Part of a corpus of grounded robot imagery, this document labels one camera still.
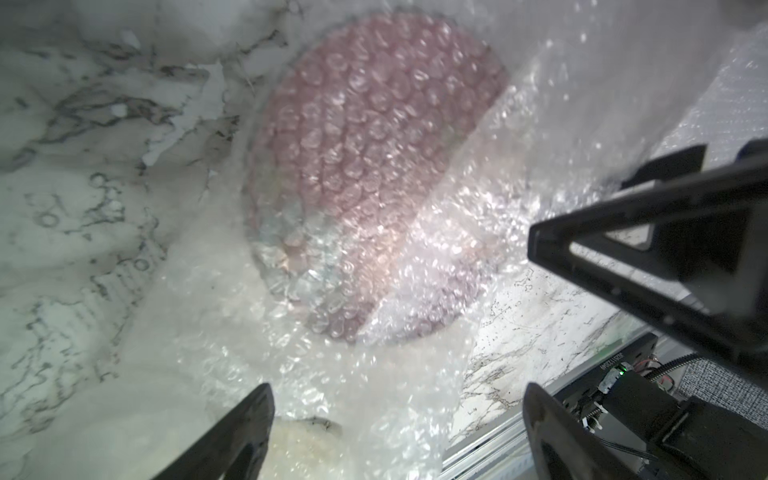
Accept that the bubble wrapped white plate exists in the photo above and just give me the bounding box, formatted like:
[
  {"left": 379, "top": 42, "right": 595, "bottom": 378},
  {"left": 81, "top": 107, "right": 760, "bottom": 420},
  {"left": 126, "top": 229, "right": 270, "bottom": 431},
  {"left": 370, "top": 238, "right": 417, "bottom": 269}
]
[{"left": 258, "top": 417, "right": 345, "bottom": 480}]

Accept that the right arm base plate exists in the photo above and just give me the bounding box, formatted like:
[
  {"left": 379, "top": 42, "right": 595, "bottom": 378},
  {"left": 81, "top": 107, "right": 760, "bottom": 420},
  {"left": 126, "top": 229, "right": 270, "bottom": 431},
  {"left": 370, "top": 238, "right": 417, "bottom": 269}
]
[{"left": 552, "top": 333, "right": 659, "bottom": 408}]

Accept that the bubble wrap around orange plate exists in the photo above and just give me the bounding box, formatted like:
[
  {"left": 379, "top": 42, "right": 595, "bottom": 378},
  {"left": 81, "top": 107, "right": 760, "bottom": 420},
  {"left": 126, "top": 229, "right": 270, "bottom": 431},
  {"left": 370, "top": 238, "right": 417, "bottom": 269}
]
[{"left": 655, "top": 23, "right": 767, "bottom": 169}]

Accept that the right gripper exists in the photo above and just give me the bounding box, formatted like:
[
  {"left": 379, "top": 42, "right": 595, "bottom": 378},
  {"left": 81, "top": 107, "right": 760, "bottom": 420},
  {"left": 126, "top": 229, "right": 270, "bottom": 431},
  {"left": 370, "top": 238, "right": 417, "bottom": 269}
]
[{"left": 528, "top": 139, "right": 767, "bottom": 384}]

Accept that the right base circuit board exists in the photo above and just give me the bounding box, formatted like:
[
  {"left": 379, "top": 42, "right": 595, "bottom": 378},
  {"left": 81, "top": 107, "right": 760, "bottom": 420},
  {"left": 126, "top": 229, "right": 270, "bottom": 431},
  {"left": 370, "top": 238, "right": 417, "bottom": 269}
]
[{"left": 577, "top": 356, "right": 663, "bottom": 420}]

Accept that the aluminium front rail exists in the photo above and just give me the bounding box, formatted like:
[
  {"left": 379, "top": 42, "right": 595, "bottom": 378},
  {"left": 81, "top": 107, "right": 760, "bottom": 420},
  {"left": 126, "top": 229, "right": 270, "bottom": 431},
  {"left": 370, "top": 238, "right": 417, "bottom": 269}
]
[{"left": 439, "top": 328, "right": 686, "bottom": 479}]

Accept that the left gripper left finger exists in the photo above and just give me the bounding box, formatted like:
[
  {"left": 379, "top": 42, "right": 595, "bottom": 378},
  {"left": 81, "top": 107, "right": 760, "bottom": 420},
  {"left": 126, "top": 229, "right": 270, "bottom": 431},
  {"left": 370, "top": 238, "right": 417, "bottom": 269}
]
[{"left": 155, "top": 383, "right": 275, "bottom": 480}]

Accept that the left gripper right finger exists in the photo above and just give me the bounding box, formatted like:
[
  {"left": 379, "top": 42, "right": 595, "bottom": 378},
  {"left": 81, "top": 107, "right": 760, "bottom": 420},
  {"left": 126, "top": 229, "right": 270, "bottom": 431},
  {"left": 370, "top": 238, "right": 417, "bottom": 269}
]
[{"left": 522, "top": 383, "right": 637, "bottom": 480}]

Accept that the bubble dark red plate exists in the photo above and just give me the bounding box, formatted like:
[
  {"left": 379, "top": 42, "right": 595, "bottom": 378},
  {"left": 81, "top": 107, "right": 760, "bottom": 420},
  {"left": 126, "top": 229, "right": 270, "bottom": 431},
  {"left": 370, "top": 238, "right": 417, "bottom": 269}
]
[{"left": 26, "top": 1, "right": 730, "bottom": 479}]

